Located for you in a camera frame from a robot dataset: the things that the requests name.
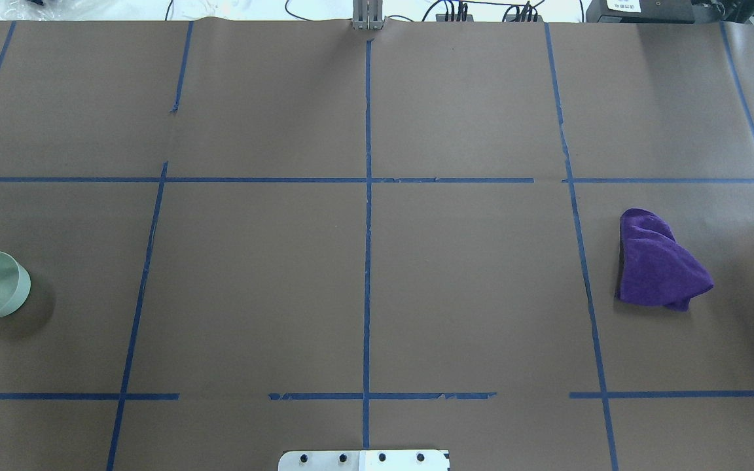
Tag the black power box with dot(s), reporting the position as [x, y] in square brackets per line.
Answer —
[655, 12]

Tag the purple cloth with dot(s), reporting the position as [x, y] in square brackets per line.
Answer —
[655, 270]

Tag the aluminium frame post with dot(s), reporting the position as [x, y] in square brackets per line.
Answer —
[368, 14]

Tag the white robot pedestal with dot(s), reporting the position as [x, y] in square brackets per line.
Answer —
[380, 459]

